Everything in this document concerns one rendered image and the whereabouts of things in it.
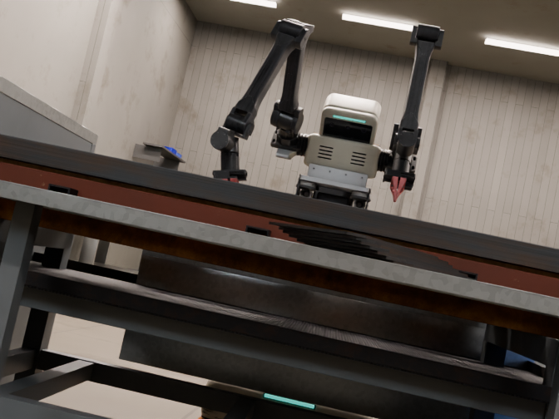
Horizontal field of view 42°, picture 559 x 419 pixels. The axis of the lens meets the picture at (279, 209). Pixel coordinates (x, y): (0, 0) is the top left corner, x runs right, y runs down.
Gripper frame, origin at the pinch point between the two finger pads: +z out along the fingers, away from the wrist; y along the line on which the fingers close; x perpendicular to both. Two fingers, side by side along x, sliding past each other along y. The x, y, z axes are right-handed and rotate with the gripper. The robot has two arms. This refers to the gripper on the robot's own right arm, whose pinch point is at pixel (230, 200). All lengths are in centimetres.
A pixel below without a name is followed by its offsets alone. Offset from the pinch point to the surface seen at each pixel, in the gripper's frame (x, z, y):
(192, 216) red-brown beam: -62, 11, -1
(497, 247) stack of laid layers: -63, 20, 65
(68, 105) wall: 669, -212, -286
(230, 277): 16.6, 23.0, -2.7
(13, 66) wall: 516, -216, -292
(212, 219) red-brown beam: -62, 12, 4
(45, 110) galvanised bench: -1, -31, -58
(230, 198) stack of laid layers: -62, 7, 8
